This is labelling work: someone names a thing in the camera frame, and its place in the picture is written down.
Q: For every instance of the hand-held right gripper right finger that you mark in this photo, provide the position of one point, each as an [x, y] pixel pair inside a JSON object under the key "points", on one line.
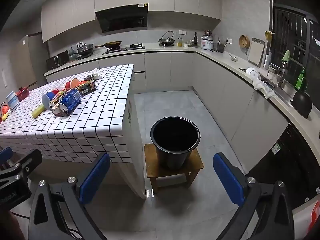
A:
{"points": [[228, 180]]}

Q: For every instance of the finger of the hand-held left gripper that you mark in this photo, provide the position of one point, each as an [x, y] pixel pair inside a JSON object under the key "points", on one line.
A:
{"points": [[5, 154], [27, 161]]}

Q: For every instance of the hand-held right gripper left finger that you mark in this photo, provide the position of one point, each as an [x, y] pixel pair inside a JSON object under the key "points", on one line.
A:
{"points": [[95, 177]]}

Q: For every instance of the yellow-green bottle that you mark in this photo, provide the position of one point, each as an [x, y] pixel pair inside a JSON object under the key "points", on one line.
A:
{"points": [[37, 111]]}

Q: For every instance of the black plastic bucket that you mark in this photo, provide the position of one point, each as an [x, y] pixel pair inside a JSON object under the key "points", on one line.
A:
{"points": [[172, 156]]}

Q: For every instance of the blue white paper cup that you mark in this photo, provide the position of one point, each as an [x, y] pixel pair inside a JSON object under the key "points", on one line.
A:
{"points": [[47, 99]]}

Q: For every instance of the dark yellow-print can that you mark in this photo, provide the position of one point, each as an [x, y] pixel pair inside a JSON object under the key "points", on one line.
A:
{"points": [[57, 97], [87, 86]]}

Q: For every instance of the blue drink can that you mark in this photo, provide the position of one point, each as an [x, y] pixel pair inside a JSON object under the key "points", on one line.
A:
{"points": [[71, 100]]}

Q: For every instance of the small yellow block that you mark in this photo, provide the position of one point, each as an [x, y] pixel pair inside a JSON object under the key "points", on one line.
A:
{"points": [[5, 116]]}

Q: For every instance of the orange plastic item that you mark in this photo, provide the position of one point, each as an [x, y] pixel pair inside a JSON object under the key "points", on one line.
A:
{"points": [[3, 108]]}

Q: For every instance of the blue white tub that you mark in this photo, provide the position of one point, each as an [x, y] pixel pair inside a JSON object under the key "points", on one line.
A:
{"points": [[12, 101]]}

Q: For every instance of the white kitchen island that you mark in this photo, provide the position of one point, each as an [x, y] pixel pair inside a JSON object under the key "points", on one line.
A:
{"points": [[136, 142]]}

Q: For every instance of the wooden stool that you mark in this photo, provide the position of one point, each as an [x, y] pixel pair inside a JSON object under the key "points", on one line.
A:
{"points": [[152, 165]]}

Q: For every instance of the red box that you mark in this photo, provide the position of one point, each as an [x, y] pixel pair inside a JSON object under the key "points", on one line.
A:
{"points": [[22, 93]]}

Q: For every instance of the black built-in oven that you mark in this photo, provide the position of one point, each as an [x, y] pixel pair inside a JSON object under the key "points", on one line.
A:
{"points": [[295, 160]]}

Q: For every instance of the white grid tablecloth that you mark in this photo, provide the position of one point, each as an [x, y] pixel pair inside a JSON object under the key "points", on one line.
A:
{"points": [[105, 105]]}

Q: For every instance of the clear bag with red scraps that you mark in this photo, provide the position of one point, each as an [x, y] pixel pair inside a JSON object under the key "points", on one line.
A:
{"points": [[57, 90]]}

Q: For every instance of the red paper cup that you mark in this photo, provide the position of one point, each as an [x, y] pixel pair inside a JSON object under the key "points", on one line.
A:
{"points": [[73, 83]]}

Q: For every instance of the orange-red plastic bag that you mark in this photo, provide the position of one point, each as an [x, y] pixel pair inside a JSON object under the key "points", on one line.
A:
{"points": [[81, 82]]}

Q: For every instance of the beige tall cabinet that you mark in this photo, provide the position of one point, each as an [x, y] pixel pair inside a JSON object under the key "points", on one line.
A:
{"points": [[27, 60]]}

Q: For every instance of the white dishcloth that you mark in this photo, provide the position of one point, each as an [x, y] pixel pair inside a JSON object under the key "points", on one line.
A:
{"points": [[261, 86]]}

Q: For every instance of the steel scourer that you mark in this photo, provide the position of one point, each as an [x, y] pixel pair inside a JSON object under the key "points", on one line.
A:
{"points": [[88, 77]]}

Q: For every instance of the steel sink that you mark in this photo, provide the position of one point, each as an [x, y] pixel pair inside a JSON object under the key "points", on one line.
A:
{"points": [[282, 93]]}

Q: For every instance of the white plastic bag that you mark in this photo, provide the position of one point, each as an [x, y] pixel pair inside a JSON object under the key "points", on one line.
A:
{"points": [[96, 72]]}

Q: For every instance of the black toaster oven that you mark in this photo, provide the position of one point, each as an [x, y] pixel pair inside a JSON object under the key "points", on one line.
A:
{"points": [[56, 60]]}

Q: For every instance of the black wok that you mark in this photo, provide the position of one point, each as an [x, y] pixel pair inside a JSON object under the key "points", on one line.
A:
{"points": [[302, 103]]}

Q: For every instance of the white plate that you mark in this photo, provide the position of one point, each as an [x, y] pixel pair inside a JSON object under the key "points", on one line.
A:
{"points": [[252, 73]]}

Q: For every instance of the teal vase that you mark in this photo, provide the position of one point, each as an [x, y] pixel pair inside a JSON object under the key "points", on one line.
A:
{"points": [[72, 55]]}

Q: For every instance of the steel faucet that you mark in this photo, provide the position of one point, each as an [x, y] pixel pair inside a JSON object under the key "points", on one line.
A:
{"points": [[281, 75]]}

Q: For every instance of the steel sink rack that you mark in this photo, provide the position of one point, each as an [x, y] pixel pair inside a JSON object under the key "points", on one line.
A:
{"points": [[273, 68]]}

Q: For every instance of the small steel bowl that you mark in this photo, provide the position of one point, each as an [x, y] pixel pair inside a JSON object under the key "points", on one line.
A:
{"points": [[234, 59]]}

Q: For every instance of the green bottle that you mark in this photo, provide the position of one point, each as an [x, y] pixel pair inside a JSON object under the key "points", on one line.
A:
{"points": [[300, 81]]}

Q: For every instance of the white bottle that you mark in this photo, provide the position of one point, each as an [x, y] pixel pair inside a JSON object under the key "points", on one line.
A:
{"points": [[267, 62]]}

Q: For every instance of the beige kitchen counter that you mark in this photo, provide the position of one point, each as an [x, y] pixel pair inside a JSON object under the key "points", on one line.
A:
{"points": [[170, 67]]}

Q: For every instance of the grey lidded wok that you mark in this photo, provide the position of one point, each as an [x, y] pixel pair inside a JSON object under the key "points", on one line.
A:
{"points": [[85, 48]]}

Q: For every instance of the grey cutting board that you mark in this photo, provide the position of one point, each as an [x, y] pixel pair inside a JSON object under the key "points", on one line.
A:
{"points": [[255, 53]]}

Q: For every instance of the black utensil holder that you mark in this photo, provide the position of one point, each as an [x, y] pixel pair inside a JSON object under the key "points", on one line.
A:
{"points": [[220, 48]]}

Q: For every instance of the black gas hob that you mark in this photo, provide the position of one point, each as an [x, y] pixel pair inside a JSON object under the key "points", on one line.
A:
{"points": [[130, 48]]}

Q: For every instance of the frying pan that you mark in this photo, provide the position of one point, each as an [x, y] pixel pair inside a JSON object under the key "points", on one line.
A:
{"points": [[112, 44]]}

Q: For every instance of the green cloth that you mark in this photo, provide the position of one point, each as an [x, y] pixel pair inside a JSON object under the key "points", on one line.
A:
{"points": [[286, 56]]}

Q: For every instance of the white rice cooker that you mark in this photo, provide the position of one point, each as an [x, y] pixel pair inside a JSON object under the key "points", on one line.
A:
{"points": [[207, 43]]}

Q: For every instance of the bamboo strainer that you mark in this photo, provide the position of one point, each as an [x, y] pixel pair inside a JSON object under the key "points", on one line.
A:
{"points": [[243, 41]]}

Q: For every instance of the dark glass bottle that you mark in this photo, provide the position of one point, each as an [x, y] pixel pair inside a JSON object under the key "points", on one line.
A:
{"points": [[195, 41]]}

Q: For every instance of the yellow oil bottle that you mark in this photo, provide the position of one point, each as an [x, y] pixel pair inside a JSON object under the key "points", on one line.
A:
{"points": [[179, 42]]}

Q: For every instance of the black range hood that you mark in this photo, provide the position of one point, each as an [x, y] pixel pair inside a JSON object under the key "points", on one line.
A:
{"points": [[120, 20]]}

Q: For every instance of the barred window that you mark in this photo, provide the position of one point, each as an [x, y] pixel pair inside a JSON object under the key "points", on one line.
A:
{"points": [[292, 30]]}

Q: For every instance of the beige wall cabinets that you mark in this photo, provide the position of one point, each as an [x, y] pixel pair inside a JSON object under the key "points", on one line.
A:
{"points": [[75, 10]]}

